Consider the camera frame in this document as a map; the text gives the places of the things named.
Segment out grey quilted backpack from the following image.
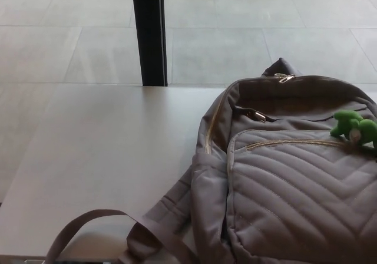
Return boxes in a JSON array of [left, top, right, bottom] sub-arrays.
[[44, 57, 377, 264]]

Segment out green plush keychain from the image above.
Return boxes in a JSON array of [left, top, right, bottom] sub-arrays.
[[329, 110, 377, 159]]

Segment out black window frame pillar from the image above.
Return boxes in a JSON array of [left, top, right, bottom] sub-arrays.
[[131, 0, 168, 87]]

